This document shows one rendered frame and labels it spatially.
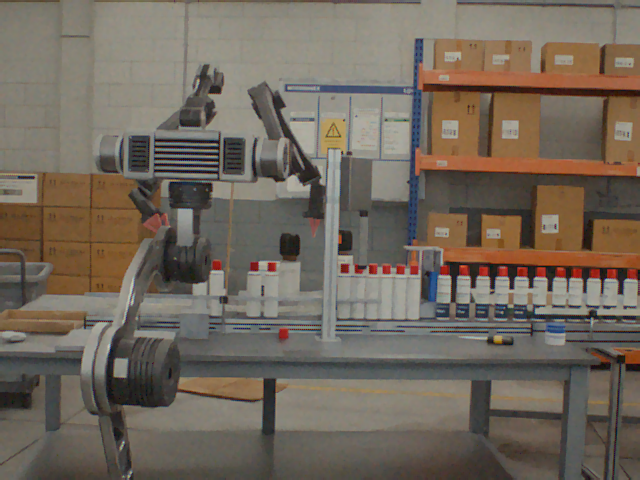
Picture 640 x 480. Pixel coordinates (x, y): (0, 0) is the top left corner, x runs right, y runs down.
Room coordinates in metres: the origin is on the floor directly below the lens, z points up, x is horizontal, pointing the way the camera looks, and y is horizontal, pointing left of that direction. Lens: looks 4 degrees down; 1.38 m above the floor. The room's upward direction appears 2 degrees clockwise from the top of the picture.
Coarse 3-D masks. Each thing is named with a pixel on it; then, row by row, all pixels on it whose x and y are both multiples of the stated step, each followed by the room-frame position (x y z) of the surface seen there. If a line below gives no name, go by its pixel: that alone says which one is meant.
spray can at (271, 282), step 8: (272, 264) 3.18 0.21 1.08; (272, 272) 3.18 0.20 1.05; (264, 280) 3.20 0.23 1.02; (272, 280) 3.18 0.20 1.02; (264, 288) 3.19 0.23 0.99; (272, 288) 3.18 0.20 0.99; (264, 296) 3.19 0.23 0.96; (272, 296) 3.18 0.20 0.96; (264, 304) 3.19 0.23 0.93; (272, 304) 3.18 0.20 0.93; (264, 312) 3.19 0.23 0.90; (272, 312) 3.18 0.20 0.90
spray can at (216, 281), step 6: (216, 264) 3.17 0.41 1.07; (216, 270) 3.17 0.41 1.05; (210, 276) 3.17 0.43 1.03; (216, 276) 3.16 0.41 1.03; (222, 276) 3.17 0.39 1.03; (210, 282) 3.17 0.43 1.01; (216, 282) 3.16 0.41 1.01; (222, 282) 3.17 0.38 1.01; (210, 288) 3.17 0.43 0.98; (216, 288) 3.16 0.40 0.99; (222, 288) 3.17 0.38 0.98; (210, 294) 3.17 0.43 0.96; (216, 294) 3.16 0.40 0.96; (222, 294) 3.17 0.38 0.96; (210, 300) 3.17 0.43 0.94; (216, 300) 3.16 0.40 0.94; (210, 306) 3.17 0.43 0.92; (216, 306) 3.16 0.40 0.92; (210, 312) 3.17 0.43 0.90; (216, 312) 3.16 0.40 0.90
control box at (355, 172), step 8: (344, 160) 3.06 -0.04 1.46; (352, 160) 3.05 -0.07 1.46; (360, 160) 3.11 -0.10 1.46; (368, 160) 3.16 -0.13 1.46; (344, 168) 3.06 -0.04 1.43; (352, 168) 3.05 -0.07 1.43; (360, 168) 3.11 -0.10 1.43; (368, 168) 3.16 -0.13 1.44; (344, 176) 3.06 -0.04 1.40; (352, 176) 3.06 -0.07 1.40; (360, 176) 3.11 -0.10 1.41; (368, 176) 3.16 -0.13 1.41; (344, 184) 3.06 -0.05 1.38; (352, 184) 3.06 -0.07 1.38; (360, 184) 3.11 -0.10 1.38; (368, 184) 3.17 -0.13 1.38; (344, 192) 3.06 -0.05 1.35; (352, 192) 3.06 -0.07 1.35; (360, 192) 3.11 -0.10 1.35; (368, 192) 3.17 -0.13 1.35; (344, 200) 3.06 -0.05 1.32; (352, 200) 3.06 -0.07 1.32; (360, 200) 3.11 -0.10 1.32; (368, 200) 3.17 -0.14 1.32; (344, 208) 3.05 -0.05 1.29; (352, 208) 3.06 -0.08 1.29; (360, 208) 3.12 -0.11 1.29; (368, 208) 3.17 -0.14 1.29
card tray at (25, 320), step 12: (12, 312) 3.23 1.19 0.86; (24, 312) 3.24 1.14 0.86; (36, 312) 3.24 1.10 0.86; (48, 312) 3.24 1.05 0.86; (60, 312) 3.25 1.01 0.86; (72, 312) 3.25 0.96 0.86; (84, 312) 3.26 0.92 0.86; (0, 324) 2.98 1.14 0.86; (12, 324) 2.98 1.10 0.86; (24, 324) 2.99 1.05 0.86; (36, 324) 2.99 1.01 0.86; (48, 324) 3.00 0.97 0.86; (60, 324) 3.00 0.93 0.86; (72, 324) 3.00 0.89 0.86
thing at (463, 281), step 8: (464, 272) 3.26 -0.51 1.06; (464, 280) 3.25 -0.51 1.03; (464, 288) 3.25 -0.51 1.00; (456, 296) 3.27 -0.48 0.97; (464, 296) 3.25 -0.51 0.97; (456, 304) 3.27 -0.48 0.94; (464, 304) 3.25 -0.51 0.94; (456, 312) 3.26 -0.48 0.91; (464, 312) 3.25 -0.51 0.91; (456, 320) 3.26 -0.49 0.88; (464, 320) 3.25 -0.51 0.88
